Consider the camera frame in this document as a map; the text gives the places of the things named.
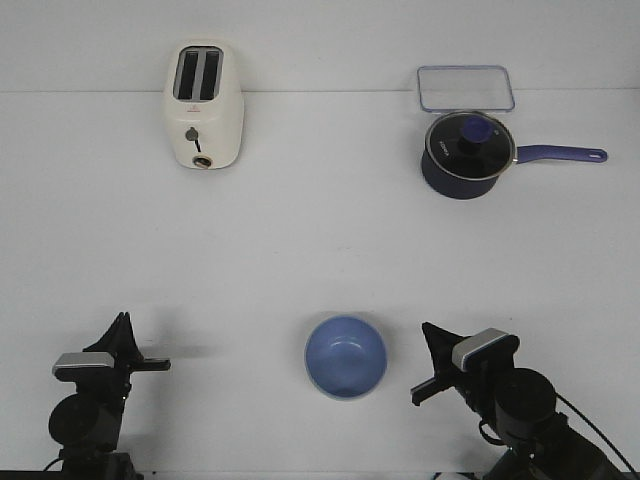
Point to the blue bowl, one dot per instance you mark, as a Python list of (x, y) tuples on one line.
[(345, 357)]

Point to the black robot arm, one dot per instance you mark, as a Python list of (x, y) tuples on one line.
[(517, 408), (87, 424)]

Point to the glass pot lid blue knob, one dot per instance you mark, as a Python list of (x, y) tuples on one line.
[(468, 132)]

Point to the dark blue saucepan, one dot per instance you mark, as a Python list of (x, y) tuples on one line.
[(469, 176)]

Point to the white two-slot toaster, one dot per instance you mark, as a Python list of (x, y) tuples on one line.
[(203, 105)]

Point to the clear plastic food container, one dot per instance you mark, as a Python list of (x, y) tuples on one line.
[(448, 88)]

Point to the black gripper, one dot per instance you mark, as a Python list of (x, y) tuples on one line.
[(115, 386), (476, 387)]

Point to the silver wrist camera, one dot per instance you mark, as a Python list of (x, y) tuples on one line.
[(487, 342), (77, 366)]

